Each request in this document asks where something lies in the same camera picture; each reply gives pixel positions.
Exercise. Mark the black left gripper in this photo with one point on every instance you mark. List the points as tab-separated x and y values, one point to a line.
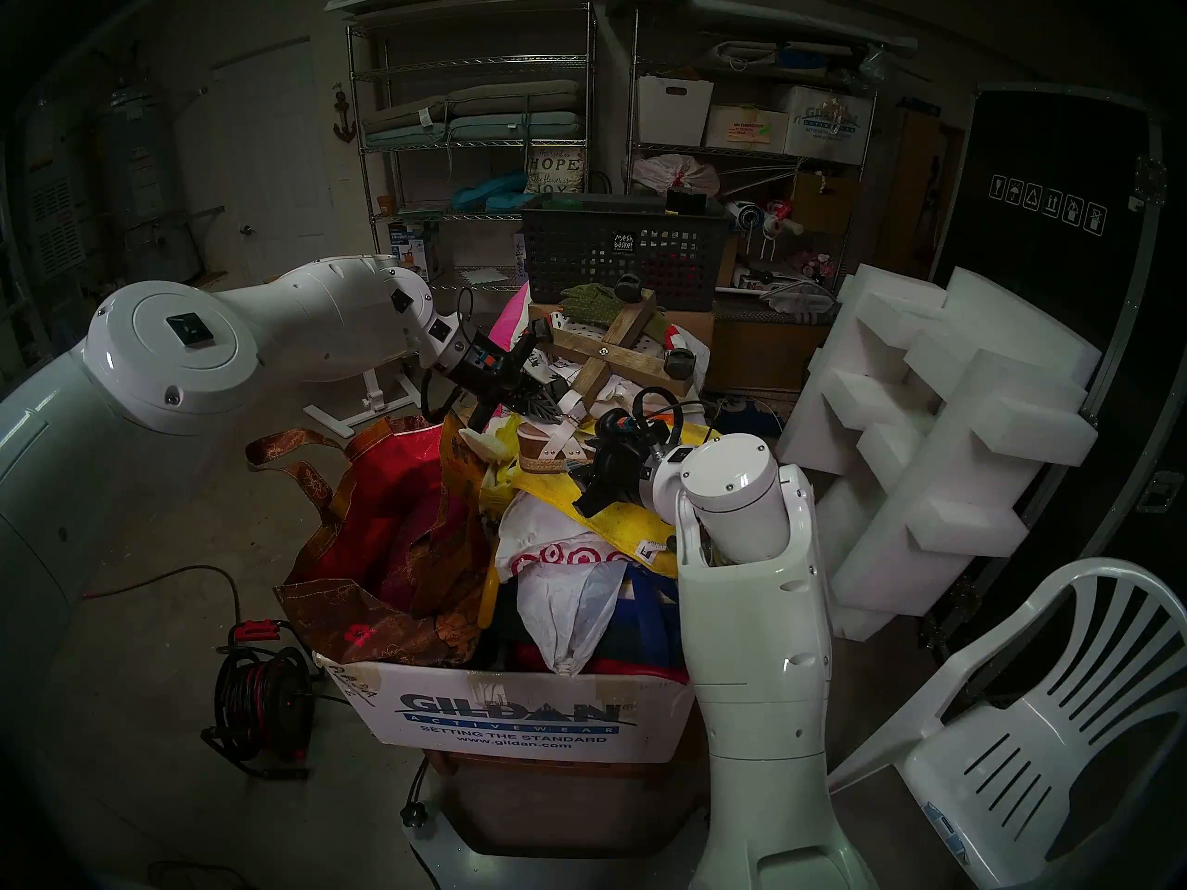
487	369

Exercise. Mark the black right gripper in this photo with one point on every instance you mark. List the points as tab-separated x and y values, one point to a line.
621	471

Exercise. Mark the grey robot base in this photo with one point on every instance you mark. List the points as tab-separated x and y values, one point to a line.
556	870

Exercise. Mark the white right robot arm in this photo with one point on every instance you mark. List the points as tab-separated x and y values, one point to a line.
760	619

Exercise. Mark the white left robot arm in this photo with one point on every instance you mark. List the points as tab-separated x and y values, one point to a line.
167	360

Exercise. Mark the yellow towel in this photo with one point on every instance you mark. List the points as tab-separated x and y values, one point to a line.
612	517

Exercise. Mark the wooden cross caster dolly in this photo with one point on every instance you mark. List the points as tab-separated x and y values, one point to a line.
603	350

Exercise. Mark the pink pillow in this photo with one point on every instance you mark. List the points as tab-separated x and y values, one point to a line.
512	318

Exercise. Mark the green knit glove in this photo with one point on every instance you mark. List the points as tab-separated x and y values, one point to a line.
589	304

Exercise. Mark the white red plastic bag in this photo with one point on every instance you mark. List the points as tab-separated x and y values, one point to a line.
566	610

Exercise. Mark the blue fabric bag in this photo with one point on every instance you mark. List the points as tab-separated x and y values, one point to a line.
654	619

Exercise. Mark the black mesh basket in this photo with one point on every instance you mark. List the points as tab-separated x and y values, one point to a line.
575	248

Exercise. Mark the wood top rolling table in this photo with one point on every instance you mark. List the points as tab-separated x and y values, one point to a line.
371	399

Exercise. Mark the blue patterned rug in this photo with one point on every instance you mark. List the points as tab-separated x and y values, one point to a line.
751	415

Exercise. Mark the red orange tote bag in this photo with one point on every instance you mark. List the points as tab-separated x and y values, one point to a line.
389	517

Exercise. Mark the blue white product box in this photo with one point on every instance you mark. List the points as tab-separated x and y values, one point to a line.
415	241

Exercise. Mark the turquoise pillow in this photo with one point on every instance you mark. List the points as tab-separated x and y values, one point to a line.
487	193

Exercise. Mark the brown wooden chest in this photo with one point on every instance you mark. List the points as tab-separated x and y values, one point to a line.
760	355

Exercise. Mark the HOPE sign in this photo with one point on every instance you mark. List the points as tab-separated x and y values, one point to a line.
556	170

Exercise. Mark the large Gildan cardboard box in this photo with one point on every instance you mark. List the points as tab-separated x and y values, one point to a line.
519	712

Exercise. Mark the white pink plastic bag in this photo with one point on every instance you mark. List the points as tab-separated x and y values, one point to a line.
682	174

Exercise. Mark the pale teal seat cushion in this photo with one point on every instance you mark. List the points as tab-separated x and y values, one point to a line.
510	128

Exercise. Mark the pink artificial flowers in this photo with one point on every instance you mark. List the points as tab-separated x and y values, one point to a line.
814	265

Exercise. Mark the olive seat cushion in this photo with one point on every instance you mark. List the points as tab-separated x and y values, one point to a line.
510	95

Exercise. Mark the white storage bin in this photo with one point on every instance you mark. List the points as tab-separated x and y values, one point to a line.
672	109

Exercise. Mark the white box orange label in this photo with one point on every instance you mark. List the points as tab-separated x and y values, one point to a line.
742	128

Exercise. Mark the brown cardboard box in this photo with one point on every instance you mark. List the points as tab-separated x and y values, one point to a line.
825	202

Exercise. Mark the white panel door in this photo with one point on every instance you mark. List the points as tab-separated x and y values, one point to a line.
278	156

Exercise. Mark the small Gildan cardboard box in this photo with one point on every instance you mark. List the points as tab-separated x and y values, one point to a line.
830	123

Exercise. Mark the brown wooden cabinet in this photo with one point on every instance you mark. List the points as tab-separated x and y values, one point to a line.
913	193

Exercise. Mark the grey water heater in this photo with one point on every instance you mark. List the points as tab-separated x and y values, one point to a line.
148	184

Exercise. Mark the white plastic chair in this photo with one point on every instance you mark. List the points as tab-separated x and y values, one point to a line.
1001	768

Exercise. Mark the grey furnace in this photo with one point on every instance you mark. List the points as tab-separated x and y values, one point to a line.
56	221

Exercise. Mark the black flight case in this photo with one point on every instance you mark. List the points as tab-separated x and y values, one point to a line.
1039	156

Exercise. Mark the anchor wall decoration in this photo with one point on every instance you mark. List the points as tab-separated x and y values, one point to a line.
344	114

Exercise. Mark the white foam packing frame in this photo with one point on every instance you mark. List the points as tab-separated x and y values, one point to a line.
927	406

